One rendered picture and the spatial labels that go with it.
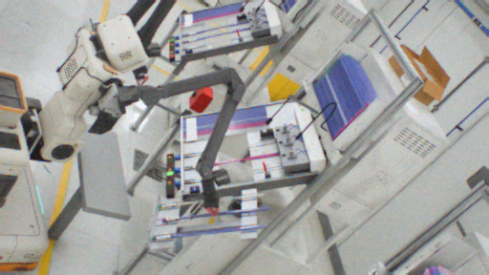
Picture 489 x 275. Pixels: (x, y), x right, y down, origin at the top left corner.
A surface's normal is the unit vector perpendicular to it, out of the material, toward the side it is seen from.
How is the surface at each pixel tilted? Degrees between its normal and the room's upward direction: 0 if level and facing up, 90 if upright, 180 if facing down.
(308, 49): 90
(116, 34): 47
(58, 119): 82
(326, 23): 90
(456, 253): 90
